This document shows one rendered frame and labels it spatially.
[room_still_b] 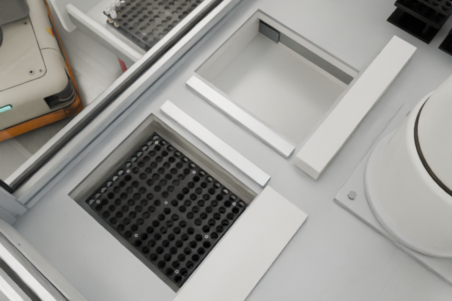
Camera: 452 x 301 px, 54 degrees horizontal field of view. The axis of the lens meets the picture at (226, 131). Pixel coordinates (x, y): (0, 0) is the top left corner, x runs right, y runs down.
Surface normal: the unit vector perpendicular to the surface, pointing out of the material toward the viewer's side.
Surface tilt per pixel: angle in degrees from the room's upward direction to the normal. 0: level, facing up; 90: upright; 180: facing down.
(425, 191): 90
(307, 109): 0
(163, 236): 0
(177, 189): 0
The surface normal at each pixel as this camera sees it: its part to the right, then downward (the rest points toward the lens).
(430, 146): -0.97, 0.22
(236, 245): 0.00, -0.44
